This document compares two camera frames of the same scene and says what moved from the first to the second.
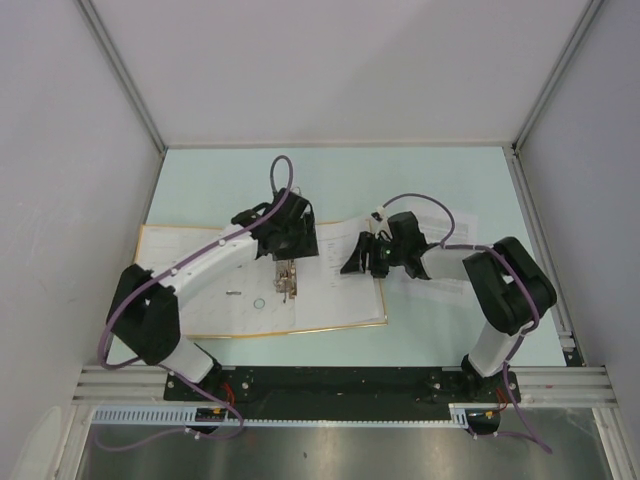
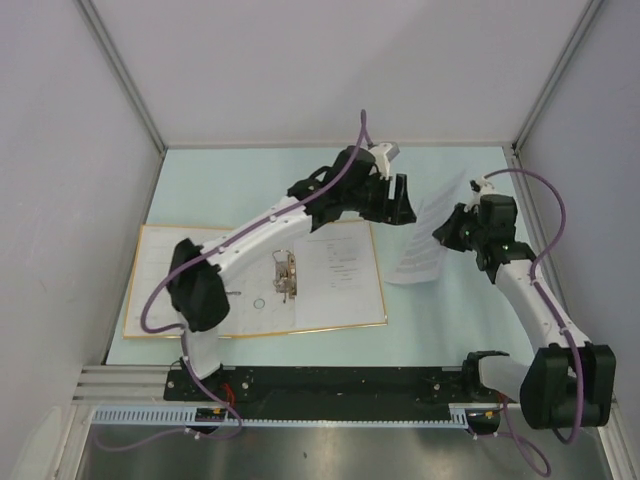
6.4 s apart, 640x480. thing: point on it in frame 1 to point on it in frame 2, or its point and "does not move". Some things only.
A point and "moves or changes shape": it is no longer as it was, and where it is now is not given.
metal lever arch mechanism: (286, 278) does not move
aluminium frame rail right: (571, 344) does not move
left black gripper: (306, 245) to (395, 211)
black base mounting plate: (350, 393) does not move
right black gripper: (364, 245) to (446, 232)
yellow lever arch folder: (273, 294) does not move
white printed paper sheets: (325, 295) does not move
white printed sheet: (449, 229) moves or changes shape
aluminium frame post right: (573, 47) does not move
